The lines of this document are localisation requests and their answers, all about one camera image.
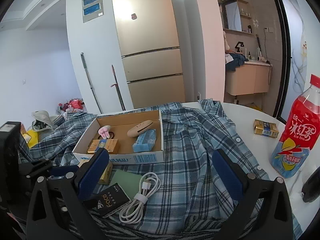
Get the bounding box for red iced tea bottle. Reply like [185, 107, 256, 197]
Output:
[270, 74, 320, 179]

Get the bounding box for mirror cabinet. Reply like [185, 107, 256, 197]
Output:
[220, 0, 253, 34]

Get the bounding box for gold refrigerator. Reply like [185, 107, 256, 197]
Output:
[110, 0, 186, 110]

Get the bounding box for pale pink cloth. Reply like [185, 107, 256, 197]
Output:
[223, 31, 232, 54]

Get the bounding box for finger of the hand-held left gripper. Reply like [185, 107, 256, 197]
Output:
[49, 164, 79, 178]
[19, 159, 54, 178]

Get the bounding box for blue plaid shirt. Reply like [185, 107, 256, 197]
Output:
[19, 99, 272, 230]

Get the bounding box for yellow plastic bag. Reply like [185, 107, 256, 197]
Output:
[22, 129, 39, 148]

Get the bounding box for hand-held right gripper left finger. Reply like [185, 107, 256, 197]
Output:
[26, 148, 110, 240]

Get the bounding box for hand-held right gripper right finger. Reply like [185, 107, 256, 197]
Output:
[212, 149, 294, 240]

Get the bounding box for shallow cardboard box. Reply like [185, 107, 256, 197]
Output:
[72, 109, 165, 164]

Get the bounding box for gold cigarette pack blue label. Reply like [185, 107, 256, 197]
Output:
[87, 139, 120, 155]

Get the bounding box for black cigarette pack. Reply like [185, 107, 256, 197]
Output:
[84, 183, 130, 218]

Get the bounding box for dark framed glass door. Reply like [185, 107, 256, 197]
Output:
[271, 0, 313, 124]

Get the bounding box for grey mop pole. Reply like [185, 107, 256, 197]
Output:
[80, 52, 103, 114]

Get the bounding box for blue tissue pack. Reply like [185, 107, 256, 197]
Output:
[132, 129, 157, 153]

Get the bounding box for pink bunny hair tie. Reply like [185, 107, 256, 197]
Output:
[98, 125, 116, 140]

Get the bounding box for green card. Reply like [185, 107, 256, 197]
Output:
[109, 169, 147, 200]

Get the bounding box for blue clothes pile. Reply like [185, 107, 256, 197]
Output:
[226, 52, 249, 72]

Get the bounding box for small gold cigarette pack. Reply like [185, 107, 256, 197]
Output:
[254, 119, 280, 138]

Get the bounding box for beige vanity cabinet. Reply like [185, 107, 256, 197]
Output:
[224, 61, 272, 97]

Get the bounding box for red plastic bags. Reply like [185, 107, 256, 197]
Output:
[58, 99, 84, 113]

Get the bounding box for grey wall panel blue windows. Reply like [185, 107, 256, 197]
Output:
[82, 0, 104, 24]

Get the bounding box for cola bottle blue label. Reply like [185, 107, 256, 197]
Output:
[301, 166, 320, 203]

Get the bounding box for tan cigarette pack red label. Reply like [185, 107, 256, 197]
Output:
[98, 161, 113, 185]

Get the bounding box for white cable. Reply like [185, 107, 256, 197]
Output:
[119, 172, 161, 223]

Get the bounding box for grey white plastic bag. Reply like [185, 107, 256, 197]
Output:
[31, 110, 62, 132]

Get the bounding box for beige oval case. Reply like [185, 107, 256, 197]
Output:
[127, 120, 153, 138]

